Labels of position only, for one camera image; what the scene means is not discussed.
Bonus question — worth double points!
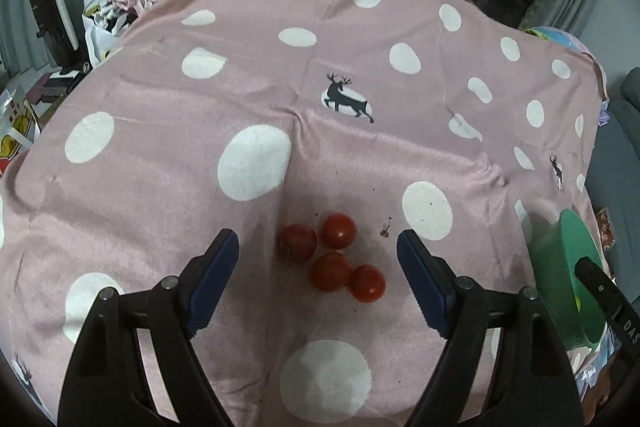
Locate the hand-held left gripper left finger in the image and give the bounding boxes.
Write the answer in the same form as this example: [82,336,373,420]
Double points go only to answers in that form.
[59,228,241,427]

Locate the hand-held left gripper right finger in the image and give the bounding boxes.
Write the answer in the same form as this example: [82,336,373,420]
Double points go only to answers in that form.
[396,229,585,427]

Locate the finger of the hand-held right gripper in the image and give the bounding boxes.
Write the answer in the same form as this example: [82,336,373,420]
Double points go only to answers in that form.
[574,257,640,350]

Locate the green bowl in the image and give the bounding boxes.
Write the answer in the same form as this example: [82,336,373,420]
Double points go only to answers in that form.
[530,208,608,350]

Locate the red tomato with stem mark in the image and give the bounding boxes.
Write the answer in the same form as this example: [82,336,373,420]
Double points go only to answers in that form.
[278,224,318,263]

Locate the grey sofa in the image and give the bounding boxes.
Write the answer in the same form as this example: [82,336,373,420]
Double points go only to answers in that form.
[585,67,640,268]

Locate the pink polka dot blanket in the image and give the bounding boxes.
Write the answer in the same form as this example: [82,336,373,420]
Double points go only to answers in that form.
[0,0,608,427]

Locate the white and yellow box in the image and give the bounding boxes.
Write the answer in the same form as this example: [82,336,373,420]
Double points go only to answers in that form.
[0,89,41,168]

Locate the dark flat box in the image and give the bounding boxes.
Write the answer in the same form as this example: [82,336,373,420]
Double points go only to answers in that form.
[27,69,86,105]

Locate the white bag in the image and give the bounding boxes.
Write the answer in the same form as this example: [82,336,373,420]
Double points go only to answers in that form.
[82,2,136,68]

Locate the pastel cloth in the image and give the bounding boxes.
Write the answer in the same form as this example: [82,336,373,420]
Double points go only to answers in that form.
[520,26,611,128]

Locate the black appliance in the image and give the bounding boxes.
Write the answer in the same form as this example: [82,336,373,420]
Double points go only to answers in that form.
[27,0,81,65]

